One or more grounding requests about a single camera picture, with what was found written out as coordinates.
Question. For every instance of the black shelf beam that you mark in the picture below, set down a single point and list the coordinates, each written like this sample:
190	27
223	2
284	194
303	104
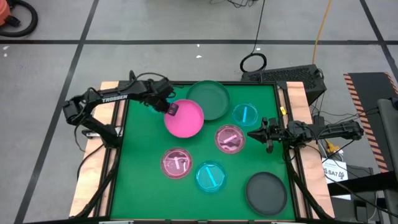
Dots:
357	185

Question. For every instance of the white paper sign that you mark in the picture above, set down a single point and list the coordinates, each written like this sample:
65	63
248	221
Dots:
332	172

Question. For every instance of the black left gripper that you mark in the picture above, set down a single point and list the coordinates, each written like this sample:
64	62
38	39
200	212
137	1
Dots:
158	102

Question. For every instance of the transparent pink plastic plate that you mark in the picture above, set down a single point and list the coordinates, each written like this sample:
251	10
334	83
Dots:
169	171
237	146

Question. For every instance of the black hazard-striped ramp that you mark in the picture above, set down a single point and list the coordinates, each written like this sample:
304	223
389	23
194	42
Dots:
367	90

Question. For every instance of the dark grey plastic plate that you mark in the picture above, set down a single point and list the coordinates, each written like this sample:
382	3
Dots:
265	194

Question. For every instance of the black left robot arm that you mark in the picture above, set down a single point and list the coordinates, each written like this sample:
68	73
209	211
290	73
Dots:
115	98

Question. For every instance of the small yellow tag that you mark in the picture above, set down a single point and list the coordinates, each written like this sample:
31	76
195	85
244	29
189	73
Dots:
282	109

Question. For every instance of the black computer tower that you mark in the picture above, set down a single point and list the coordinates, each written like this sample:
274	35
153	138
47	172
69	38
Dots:
295	74

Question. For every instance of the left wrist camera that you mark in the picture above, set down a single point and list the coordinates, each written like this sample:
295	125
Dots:
164	86

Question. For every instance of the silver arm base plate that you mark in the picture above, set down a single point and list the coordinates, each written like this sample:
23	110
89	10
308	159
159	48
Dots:
90	134

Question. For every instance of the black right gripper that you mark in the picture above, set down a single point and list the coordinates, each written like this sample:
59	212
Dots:
268	137

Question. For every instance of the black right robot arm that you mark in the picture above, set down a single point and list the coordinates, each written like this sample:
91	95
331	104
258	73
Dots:
342	129

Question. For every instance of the green plastic bowl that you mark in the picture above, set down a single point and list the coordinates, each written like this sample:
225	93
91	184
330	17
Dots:
208	98

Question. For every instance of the black power adapter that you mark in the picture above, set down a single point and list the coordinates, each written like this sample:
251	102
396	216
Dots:
318	120

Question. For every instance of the green table mat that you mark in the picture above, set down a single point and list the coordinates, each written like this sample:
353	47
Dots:
143	193

